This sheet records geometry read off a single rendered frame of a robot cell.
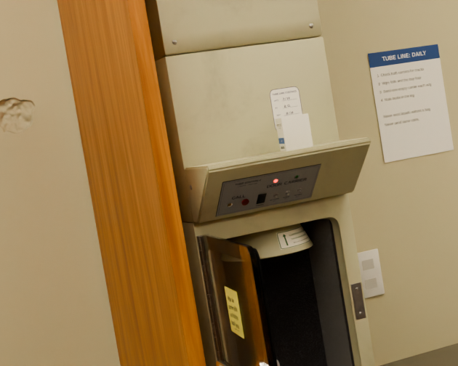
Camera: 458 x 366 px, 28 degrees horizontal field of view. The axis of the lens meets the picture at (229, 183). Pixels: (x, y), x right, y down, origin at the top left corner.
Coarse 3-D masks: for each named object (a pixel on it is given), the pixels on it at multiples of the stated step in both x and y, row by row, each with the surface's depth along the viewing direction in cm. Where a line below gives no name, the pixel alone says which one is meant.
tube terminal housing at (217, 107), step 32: (160, 64) 164; (192, 64) 163; (224, 64) 165; (256, 64) 168; (288, 64) 170; (320, 64) 173; (192, 96) 163; (224, 96) 165; (256, 96) 168; (320, 96) 172; (192, 128) 163; (224, 128) 165; (256, 128) 167; (320, 128) 172; (192, 160) 163; (224, 160) 165; (192, 224) 163; (224, 224) 165; (256, 224) 167; (288, 224) 170; (352, 224) 175; (192, 256) 166; (352, 256) 175; (352, 320) 178
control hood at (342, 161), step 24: (336, 144) 161; (360, 144) 163; (192, 168) 159; (216, 168) 152; (240, 168) 154; (264, 168) 157; (288, 168) 159; (336, 168) 165; (360, 168) 168; (192, 192) 160; (216, 192) 156; (336, 192) 170; (216, 216) 161
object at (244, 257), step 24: (216, 240) 150; (216, 264) 153; (240, 264) 138; (216, 288) 156; (240, 288) 141; (216, 312) 160; (240, 312) 143; (264, 312) 133; (240, 336) 146; (264, 336) 133; (240, 360) 149; (264, 360) 135
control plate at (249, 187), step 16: (256, 176) 157; (272, 176) 159; (288, 176) 161; (304, 176) 163; (224, 192) 157; (240, 192) 159; (256, 192) 160; (272, 192) 162; (304, 192) 166; (224, 208) 160; (240, 208) 162
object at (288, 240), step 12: (276, 228) 172; (288, 228) 173; (300, 228) 176; (240, 240) 174; (252, 240) 172; (264, 240) 171; (276, 240) 171; (288, 240) 172; (300, 240) 174; (264, 252) 171; (276, 252) 170; (288, 252) 171
